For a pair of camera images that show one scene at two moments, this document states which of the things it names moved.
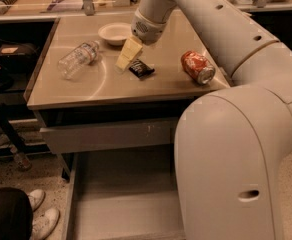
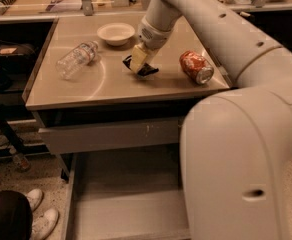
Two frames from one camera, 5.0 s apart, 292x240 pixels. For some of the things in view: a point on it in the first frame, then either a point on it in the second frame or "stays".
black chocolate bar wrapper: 140,68 stays
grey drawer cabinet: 110,105 stays
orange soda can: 198,67 stays
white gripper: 147,30 → 153,36
